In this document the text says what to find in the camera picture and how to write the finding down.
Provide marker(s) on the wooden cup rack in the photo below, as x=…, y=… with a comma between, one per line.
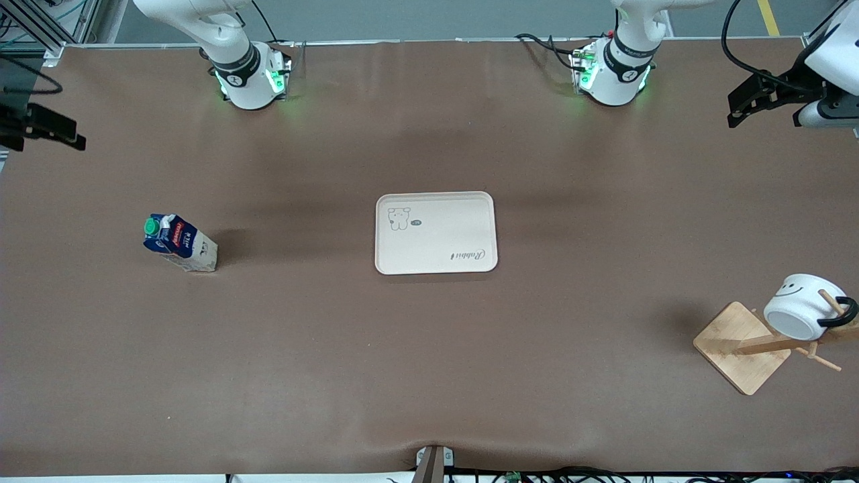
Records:
x=738, y=349

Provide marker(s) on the aluminium frame post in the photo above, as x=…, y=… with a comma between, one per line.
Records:
x=812, y=40
x=84, y=20

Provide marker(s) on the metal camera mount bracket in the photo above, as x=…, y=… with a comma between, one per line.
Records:
x=433, y=466

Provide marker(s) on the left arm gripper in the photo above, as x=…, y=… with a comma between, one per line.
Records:
x=794, y=79

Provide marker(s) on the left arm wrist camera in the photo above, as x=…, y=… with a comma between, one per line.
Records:
x=829, y=114

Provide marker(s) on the blue milk carton green cap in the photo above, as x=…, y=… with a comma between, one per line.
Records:
x=181, y=245

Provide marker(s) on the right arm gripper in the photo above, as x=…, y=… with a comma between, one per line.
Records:
x=9, y=122

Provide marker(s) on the beige plastic tray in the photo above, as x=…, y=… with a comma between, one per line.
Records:
x=436, y=235

